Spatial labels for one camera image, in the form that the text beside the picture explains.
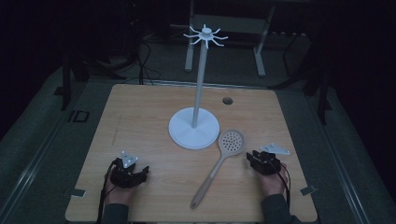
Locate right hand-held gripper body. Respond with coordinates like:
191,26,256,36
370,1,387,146
252,142,291,176

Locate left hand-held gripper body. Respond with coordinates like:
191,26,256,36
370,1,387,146
109,150,145,189

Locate beige slotted spoon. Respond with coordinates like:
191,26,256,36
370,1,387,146
190,129,246,210

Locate white hook stand rack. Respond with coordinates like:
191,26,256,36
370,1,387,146
168,23,229,150

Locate person's left hand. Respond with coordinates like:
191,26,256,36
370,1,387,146
104,178,138,207

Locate person's right hand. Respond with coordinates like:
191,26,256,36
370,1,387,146
257,161,290,198

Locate grey tape strip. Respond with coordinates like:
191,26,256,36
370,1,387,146
300,184,318,197
70,188,88,199

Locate dark metal stand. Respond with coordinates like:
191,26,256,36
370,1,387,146
53,27,127,112
270,29,333,126

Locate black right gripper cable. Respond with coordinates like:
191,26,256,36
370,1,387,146
273,163,292,213

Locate black floor bracket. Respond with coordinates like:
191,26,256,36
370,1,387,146
67,109,91,123

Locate black floor cables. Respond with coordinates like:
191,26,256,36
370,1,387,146
135,38,163,86

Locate white metal desk frame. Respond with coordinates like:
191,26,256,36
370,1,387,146
184,0,276,78

